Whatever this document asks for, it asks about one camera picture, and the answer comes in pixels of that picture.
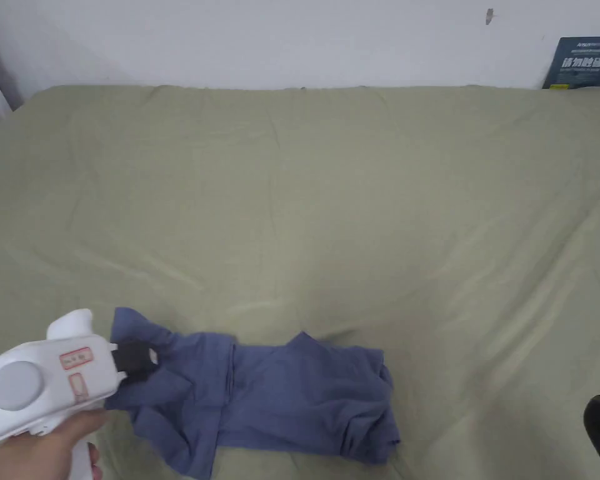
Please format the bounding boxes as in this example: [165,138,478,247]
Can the person's left hand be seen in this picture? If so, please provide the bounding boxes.
[0,407,107,480]

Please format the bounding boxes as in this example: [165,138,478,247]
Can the dark blue shirt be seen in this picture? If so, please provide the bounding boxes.
[102,306,402,478]

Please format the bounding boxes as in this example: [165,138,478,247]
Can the dark blue sign card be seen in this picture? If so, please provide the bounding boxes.
[542,36,600,91]

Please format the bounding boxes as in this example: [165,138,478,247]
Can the bed with pale green sheet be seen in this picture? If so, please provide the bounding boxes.
[0,84,600,480]

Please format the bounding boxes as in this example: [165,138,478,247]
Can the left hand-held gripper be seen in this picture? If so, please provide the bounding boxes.
[0,309,160,480]

